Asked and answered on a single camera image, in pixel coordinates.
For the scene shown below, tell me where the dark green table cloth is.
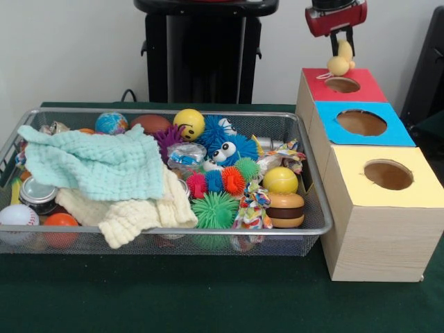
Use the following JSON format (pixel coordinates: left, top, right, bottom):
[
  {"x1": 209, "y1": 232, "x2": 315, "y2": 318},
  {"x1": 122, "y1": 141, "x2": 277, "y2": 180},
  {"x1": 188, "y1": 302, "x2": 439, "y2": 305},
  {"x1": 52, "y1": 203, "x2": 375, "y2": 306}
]
[{"x1": 0, "y1": 101, "x2": 444, "y2": 333}]

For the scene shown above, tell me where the yellow duck toy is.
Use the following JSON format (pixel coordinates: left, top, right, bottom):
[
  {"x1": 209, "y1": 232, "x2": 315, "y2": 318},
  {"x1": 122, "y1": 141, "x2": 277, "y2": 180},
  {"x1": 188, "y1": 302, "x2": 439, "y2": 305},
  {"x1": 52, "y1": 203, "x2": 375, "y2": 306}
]
[{"x1": 314, "y1": 38, "x2": 357, "y2": 81}]

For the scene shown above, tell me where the green spiky ball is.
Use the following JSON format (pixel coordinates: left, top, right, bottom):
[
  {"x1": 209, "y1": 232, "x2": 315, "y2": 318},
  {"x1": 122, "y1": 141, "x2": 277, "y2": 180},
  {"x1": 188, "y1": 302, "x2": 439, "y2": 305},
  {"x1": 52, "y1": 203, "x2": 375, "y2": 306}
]
[{"x1": 190, "y1": 192, "x2": 240, "y2": 230}]

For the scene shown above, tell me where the yellow smiley ball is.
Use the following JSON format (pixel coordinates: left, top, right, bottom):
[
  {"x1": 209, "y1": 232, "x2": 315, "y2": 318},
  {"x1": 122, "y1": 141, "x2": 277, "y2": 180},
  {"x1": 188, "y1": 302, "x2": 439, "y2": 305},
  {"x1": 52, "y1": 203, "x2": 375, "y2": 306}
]
[{"x1": 172, "y1": 108, "x2": 206, "y2": 142}]

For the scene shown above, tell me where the black chair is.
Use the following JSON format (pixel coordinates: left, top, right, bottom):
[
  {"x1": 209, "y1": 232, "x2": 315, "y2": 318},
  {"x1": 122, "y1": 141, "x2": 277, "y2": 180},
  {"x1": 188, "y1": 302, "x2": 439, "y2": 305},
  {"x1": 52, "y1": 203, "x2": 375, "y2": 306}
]
[{"x1": 400, "y1": 5, "x2": 444, "y2": 131}]

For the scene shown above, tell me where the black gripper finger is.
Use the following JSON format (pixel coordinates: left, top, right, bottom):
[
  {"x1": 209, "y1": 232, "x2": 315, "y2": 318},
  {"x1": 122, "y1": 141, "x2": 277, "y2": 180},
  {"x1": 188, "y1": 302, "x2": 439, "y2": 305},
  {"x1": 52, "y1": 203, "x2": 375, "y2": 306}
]
[
  {"x1": 328, "y1": 30, "x2": 340, "y2": 57},
  {"x1": 345, "y1": 26, "x2": 356, "y2": 56}
]

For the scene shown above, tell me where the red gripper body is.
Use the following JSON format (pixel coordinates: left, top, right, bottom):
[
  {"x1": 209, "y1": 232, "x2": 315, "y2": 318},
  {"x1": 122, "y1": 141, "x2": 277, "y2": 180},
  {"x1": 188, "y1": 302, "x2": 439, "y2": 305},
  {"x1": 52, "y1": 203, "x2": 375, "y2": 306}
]
[{"x1": 305, "y1": 0, "x2": 368, "y2": 38}]

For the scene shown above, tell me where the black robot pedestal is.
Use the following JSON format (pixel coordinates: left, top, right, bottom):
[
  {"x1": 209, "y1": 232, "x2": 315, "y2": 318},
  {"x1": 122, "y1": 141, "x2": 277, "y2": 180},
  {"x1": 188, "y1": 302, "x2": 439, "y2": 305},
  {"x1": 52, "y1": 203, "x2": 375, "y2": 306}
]
[{"x1": 133, "y1": 0, "x2": 280, "y2": 104}]

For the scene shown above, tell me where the orange ball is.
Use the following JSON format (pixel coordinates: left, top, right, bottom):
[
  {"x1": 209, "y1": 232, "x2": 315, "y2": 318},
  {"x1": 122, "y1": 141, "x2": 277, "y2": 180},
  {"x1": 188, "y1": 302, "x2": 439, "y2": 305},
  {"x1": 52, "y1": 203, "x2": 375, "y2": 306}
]
[{"x1": 43, "y1": 212, "x2": 80, "y2": 249}]

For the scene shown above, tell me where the white baseball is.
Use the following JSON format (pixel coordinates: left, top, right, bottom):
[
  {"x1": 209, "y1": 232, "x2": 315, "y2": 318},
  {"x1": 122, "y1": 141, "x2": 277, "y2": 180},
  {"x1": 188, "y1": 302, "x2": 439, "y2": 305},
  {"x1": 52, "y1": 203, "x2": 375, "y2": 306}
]
[{"x1": 0, "y1": 203, "x2": 40, "y2": 246}]

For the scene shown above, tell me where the wooden box with three holes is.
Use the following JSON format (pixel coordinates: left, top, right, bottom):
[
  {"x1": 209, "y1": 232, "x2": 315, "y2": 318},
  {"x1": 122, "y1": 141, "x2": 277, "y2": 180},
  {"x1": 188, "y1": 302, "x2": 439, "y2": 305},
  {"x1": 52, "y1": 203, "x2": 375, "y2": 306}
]
[{"x1": 296, "y1": 67, "x2": 444, "y2": 282}]

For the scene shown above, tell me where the mint green cloth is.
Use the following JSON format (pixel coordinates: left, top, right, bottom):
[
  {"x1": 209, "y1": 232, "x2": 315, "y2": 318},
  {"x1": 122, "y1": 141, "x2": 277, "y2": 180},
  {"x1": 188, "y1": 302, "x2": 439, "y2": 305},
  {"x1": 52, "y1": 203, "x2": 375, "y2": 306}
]
[{"x1": 16, "y1": 123, "x2": 166, "y2": 202}]

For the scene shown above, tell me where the blue spiky monster toy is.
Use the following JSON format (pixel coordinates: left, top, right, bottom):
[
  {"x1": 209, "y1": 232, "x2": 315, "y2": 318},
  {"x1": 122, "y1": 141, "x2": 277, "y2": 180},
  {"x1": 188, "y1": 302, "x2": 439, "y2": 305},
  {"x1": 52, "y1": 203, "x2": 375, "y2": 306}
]
[{"x1": 207, "y1": 133, "x2": 260, "y2": 168}]

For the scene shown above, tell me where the globe print ball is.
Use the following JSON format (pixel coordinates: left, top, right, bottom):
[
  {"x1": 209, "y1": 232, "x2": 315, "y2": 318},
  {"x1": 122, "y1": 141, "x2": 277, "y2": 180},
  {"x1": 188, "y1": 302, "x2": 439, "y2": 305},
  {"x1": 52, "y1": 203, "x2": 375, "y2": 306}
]
[{"x1": 94, "y1": 111, "x2": 129, "y2": 135}]

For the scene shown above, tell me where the yellow tennis ball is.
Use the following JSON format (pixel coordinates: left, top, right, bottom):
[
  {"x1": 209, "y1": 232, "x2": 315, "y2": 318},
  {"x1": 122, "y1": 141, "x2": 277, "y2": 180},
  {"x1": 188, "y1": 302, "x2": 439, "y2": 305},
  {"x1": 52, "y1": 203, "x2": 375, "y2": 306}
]
[{"x1": 262, "y1": 166, "x2": 299, "y2": 194}]

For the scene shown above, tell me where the clear mesh bin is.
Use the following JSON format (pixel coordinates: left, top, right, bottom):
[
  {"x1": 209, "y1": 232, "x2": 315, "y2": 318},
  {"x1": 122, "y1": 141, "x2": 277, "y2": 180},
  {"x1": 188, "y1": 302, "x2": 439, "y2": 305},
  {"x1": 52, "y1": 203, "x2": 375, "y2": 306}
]
[{"x1": 0, "y1": 107, "x2": 334, "y2": 257}]

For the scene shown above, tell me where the toy hamburger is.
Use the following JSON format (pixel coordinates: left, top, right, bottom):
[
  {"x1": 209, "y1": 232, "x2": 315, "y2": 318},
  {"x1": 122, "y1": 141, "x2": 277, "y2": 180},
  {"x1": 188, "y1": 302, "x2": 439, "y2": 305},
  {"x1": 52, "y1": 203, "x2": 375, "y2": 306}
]
[{"x1": 265, "y1": 191, "x2": 305, "y2": 229}]

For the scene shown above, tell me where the cream waffle cloth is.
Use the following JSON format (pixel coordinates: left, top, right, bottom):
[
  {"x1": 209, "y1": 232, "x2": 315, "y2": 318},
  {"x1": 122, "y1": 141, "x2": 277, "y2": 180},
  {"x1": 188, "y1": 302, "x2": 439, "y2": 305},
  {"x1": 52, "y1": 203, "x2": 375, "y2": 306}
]
[{"x1": 55, "y1": 169, "x2": 199, "y2": 250}]

